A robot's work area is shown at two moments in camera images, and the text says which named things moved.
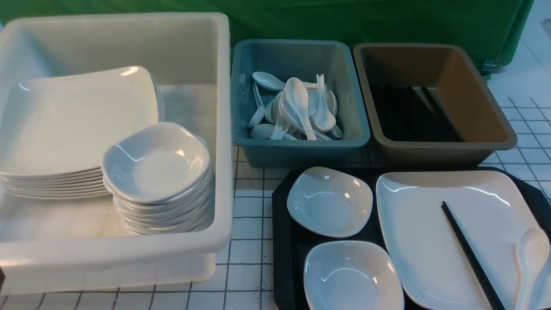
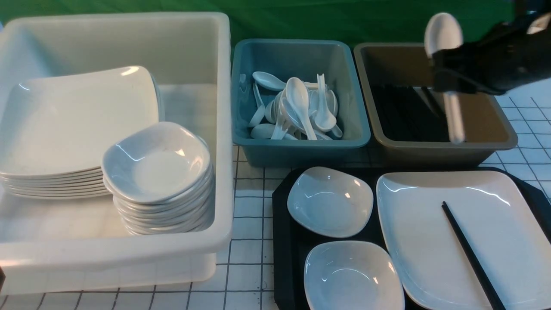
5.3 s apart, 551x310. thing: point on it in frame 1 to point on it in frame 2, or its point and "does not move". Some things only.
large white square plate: [492, 209] does not move
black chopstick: [485, 283] does not move
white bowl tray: [329, 201] does not move
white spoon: [532, 250] to [443, 30]
